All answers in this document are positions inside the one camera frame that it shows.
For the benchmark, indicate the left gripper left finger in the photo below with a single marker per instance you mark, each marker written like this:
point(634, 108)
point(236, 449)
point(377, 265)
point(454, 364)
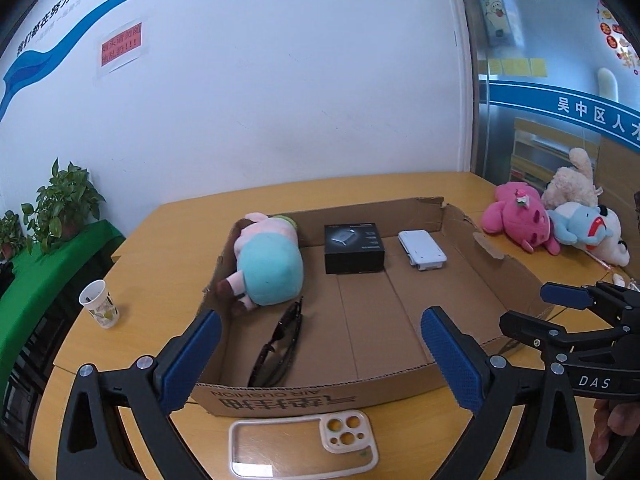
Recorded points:
point(93, 439)

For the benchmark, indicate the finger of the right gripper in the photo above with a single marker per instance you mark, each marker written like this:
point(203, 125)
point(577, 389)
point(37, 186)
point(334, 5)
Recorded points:
point(534, 332)
point(577, 298)

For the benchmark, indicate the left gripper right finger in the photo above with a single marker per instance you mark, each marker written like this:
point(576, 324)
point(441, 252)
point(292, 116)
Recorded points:
point(548, 442)

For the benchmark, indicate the black sunglasses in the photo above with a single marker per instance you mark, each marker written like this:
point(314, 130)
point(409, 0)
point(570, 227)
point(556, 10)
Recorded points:
point(278, 354)

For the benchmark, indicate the clear phone case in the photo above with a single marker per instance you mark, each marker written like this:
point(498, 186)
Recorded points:
point(324, 446)

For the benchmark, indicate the black charger box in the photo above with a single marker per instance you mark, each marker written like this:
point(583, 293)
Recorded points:
point(353, 248)

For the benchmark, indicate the person right hand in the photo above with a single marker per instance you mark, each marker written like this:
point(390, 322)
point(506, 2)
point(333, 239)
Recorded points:
point(622, 419)

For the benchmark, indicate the light blue plush toy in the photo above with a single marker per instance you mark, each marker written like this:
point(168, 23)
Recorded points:
point(596, 230)

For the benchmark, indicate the pink plush toy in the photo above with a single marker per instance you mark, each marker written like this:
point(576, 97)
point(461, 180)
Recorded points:
point(518, 212)

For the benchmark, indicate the paper cup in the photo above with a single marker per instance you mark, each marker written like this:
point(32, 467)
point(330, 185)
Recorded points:
point(96, 299)

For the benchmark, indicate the beige rabbit plush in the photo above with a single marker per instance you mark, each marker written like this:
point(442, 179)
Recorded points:
point(573, 184)

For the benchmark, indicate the white power bank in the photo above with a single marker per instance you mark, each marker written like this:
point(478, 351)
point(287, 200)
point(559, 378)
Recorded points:
point(422, 250)

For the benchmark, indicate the brown cardboard tray box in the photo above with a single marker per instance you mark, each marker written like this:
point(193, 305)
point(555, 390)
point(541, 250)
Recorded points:
point(361, 342)

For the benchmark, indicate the teal pink pig plush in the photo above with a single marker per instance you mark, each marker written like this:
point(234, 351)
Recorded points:
point(269, 265)

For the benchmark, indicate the green potted plant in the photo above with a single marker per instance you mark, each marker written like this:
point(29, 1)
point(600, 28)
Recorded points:
point(62, 207)

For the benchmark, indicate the small potted plant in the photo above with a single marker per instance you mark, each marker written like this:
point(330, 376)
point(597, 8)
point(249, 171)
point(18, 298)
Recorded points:
point(12, 237)

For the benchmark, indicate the red wall notice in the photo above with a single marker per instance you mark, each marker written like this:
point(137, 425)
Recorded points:
point(121, 44)

